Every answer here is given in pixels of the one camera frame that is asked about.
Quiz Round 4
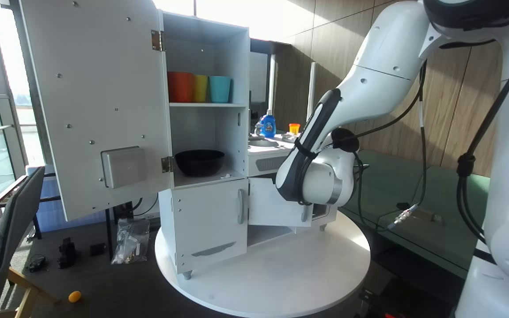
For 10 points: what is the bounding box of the orange cup on counter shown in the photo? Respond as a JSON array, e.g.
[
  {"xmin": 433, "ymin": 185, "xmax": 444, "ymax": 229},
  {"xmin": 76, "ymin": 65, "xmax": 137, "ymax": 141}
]
[{"xmin": 289, "ymin": 121, "xmax": 301, "ymax": 135}]

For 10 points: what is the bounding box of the teal plastic cup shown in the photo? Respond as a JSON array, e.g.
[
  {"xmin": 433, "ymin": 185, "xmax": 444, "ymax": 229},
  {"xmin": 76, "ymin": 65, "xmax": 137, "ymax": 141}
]
[{"xmin": 209, "ymin": 75, "xmax": 232, "ymax": 102}]

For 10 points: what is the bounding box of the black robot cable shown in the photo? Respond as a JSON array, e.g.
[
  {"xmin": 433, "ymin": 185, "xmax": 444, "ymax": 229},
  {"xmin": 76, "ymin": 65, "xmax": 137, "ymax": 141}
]
[{"xmin": 331, "ymin": 22, "xmax": 509, "ymax": 249}]

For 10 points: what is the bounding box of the round white table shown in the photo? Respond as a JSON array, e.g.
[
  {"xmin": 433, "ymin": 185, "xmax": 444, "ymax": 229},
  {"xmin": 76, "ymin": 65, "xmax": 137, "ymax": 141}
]
[{"xmin": 154, "ymin": 211, "xmax": 372, "ymax": 318}]

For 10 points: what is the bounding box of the small white cabinet door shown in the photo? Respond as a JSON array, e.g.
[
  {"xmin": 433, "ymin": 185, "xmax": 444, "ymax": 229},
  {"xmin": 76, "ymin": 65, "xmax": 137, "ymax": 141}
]
[{"xmin": 250, "ymin": 178, "xmax": 312, "ymax": 226}]

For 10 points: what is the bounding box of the yellow plastic cup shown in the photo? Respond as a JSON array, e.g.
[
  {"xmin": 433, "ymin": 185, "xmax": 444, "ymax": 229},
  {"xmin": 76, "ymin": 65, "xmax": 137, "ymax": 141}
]
[{"xmin": 195, "ymin": 74, "xmax": 209, "ymax": 102}]

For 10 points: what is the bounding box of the grey office chair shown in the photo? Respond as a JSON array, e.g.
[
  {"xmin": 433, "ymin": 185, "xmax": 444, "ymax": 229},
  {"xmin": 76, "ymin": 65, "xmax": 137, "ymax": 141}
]
[{"xmin": 0, "ymin": 167, "xmax": 45, "ymax": 293}]

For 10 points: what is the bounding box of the clear plastic bag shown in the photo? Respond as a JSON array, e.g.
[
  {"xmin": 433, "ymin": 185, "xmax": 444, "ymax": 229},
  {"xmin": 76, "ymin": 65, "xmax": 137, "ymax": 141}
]
[{"xmin": 112, "ymin": 219, "xmax": 149, "ymax": 264}]

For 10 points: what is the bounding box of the large white upper cabinet door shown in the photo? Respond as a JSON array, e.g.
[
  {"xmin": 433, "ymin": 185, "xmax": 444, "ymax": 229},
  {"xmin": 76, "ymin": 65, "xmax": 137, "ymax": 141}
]
[{"xmin": 20, "ymin": 0, "xmax": 174, "ymax": 220}]

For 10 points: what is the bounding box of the white lower left cabinet door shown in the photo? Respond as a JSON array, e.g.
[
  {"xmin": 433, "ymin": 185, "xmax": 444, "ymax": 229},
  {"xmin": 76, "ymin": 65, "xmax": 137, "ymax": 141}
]
[{"xmin": 160, "ymin": 180, "xmax": 250, "ymax": 273}]

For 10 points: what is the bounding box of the small orange ball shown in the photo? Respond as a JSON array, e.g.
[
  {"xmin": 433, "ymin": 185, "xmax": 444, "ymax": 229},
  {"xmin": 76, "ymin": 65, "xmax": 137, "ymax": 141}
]
[{"xmin": 68, "ymin": 289, "xmax": 84, "ymax": 303}]

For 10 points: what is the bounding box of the orange plastic cup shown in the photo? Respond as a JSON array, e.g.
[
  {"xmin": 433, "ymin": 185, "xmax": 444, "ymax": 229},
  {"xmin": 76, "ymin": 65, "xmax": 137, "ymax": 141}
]
[{"xmin": 168, "ymin": 72, "xmax": 195, "ymax": 102}]

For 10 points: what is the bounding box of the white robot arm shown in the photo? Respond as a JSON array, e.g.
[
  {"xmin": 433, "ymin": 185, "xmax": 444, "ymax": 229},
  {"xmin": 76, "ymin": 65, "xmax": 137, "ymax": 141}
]
[{"xmin": 276, "ymin": 0, "xmax": 509, "ymax": 318}]

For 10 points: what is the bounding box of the black pan on shelf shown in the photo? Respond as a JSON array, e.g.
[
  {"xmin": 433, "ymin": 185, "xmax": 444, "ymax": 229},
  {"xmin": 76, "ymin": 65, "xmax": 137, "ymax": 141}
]
[{"xmin": 175, "ymin": 150, "xmax": 225, "ymax": 176}]

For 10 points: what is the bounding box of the white toy kitchen cabinet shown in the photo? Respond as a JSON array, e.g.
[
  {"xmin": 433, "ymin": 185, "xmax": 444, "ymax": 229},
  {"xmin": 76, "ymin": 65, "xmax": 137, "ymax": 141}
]
[{"xmin": 158, "ymin": 10, "xmax": 340, "ymax": 282}]

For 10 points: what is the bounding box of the blue detergent bottle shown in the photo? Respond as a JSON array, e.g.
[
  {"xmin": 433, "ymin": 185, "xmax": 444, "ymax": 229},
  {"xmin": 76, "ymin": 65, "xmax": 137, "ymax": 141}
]
[{"xmin": 255, "ymin": 113, "xmax": 276, "ymax": 139}]

